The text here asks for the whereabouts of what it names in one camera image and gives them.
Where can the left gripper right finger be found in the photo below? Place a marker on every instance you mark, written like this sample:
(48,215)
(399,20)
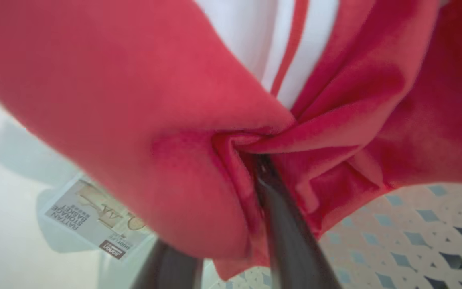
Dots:
(291,241)

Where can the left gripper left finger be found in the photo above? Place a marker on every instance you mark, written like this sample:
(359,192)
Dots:
(171,269)

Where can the red and white garment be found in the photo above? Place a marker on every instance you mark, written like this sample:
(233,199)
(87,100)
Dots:
(134,100)

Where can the paper product label sticker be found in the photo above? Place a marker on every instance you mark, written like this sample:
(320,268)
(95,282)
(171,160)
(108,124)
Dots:
(90,216)

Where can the cream perforated laundry basket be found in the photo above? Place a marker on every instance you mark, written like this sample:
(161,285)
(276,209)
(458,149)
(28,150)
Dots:
(415,233)

